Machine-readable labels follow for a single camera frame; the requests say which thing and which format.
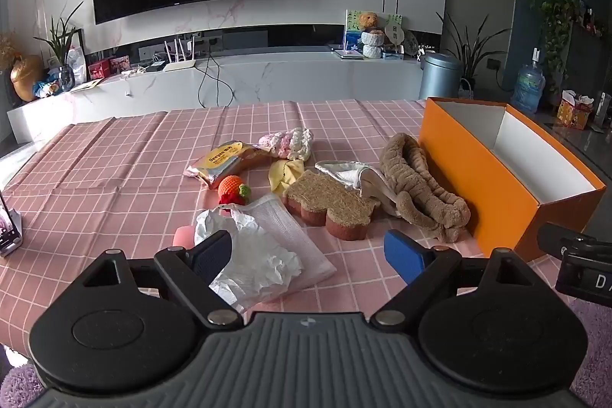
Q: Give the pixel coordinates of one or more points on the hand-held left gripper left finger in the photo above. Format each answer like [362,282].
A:
[213,256]

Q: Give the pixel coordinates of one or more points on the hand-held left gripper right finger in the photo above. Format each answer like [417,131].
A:
[404,257]

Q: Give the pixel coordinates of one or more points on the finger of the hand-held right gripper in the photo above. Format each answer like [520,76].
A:
[554,238]

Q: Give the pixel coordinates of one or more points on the white plastic bag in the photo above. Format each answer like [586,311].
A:
[258,260]

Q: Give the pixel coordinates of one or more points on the brown plush headband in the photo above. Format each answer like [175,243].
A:
[416,188]

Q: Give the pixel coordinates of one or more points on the packaged face mask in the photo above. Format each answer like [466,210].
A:
[296,236]

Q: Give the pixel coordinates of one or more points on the brown loofah sponge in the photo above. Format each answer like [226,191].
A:
[320,197]

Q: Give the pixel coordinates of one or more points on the white terry cloth pad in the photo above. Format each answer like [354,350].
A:
[344,171]

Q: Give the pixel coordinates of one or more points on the yellow cleaning cloth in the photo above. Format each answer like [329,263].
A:
[282,176]

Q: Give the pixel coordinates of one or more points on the orange cardboard box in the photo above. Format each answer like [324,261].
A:
[468,169]

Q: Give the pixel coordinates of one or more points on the purple rug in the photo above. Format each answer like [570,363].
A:
[593,341]

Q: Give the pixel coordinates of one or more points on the orange red crochet toy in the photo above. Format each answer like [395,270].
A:
[229,188]

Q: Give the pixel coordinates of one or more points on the yellow bread packet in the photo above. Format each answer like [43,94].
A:
[220,159]

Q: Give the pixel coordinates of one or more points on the red patterned gift bag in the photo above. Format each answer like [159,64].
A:
[573,111]

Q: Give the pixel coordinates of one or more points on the pink checked tablecloth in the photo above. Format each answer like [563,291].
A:
[119,159]

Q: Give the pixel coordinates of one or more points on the pink white crochet pouch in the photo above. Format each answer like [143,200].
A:
[294,140]

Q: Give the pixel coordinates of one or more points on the blue water bottle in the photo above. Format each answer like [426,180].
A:
[528,85]

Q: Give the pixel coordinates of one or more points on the grey metal trash can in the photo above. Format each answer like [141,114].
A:
[440,76]

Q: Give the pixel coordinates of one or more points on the white marble tv cabinet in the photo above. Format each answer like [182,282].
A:
[287,78]

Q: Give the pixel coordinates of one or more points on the white router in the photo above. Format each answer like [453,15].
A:
[180,65]

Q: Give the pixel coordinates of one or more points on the black set-top box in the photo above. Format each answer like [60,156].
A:
[154,65]

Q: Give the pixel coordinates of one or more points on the phone on stand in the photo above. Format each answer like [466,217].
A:
[8,226]

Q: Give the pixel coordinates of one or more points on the tall leafy potted plant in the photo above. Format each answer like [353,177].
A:
[471,49]

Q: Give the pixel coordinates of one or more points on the grey notebook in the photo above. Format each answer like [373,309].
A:
[346,53]

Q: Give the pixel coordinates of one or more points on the flat yellow envelope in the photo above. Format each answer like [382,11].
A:
[86,85]

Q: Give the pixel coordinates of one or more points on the red gift box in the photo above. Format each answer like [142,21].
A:
[99,68]
[119,64]

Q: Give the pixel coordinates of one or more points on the decorative plate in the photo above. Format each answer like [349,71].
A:
[411,42]

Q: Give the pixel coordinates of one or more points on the potted vine plant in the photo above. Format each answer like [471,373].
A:
[554,21]

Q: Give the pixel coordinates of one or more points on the white round fan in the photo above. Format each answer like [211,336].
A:
[394,34]

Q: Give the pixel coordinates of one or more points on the green plant in glass vase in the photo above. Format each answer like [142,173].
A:
[65,76]

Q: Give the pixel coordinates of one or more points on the blue green painting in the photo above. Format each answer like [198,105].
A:
[353,30]

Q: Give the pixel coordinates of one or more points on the blue snack packet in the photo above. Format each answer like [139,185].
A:
[45,88]

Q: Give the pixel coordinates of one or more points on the white gift bag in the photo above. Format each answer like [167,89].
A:
[76,61]

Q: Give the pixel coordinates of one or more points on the brown teddy bear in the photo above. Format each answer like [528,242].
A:
[369,21]

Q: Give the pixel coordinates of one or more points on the gold vase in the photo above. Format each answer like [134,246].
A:
[26,78]

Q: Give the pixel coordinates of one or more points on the dried flower bunch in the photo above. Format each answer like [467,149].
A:
[7,49]

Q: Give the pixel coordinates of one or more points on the wall socket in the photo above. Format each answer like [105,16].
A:
[493,64]

